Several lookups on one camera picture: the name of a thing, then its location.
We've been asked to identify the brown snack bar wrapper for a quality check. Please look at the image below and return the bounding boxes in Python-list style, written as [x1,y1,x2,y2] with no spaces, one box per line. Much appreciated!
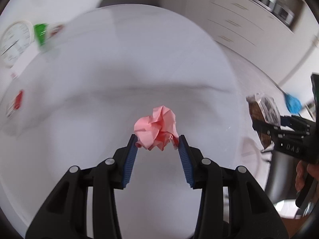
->
[245,93,282,152]

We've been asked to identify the red label box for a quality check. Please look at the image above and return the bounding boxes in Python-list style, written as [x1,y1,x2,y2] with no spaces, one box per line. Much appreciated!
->
[6,90,24,119]

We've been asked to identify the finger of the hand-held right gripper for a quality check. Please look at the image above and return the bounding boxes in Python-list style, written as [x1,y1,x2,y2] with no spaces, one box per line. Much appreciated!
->
[252,120,282,143]
[280,116,311,133]

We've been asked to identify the pink paper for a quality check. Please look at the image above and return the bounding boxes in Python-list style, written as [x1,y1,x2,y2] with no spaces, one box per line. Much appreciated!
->
[134,105,180,151]

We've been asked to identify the person's right hand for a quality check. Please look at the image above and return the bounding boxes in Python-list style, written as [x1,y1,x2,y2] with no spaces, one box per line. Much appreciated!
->
[295,161,319,192]

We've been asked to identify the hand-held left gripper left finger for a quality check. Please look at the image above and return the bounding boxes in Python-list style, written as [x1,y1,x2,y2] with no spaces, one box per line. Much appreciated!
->
[25,134,139,239]

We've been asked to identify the blue plastic bag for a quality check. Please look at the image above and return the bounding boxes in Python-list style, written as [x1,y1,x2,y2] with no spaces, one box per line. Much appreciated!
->
[284,93,302,115]

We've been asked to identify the green packet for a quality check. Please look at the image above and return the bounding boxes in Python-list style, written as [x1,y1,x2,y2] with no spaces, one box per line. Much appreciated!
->
[33,23,50,46]

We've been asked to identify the built-in steel oven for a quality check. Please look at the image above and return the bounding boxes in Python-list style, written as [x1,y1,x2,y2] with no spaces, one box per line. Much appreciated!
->
[254,0,296,25]

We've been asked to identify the red and white packet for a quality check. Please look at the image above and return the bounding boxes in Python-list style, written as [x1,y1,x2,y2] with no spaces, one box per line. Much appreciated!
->
[50,23,64,34]

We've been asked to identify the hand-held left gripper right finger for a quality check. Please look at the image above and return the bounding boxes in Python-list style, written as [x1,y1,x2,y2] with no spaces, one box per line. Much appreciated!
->
[178,134,291,239]

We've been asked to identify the white cabinet with drawers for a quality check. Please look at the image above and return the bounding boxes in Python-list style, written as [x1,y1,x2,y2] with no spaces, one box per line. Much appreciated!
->
[199,0,299,48]

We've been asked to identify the grey chair with black legs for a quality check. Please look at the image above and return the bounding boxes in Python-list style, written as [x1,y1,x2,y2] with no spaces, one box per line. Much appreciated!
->
[265,151,301,201]

